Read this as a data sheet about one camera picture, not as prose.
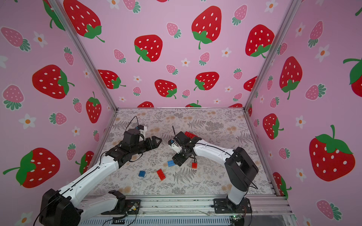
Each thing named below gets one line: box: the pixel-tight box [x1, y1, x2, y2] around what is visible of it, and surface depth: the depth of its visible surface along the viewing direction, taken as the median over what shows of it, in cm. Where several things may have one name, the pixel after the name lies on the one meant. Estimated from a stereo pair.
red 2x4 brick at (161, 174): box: [156, 168, 166, 181], surface depth 85 cm
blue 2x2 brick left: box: [138, 170, 147, 178], surface depth 87 cm
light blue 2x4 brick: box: [167, 160, 176, 168], surface depth 90 cm
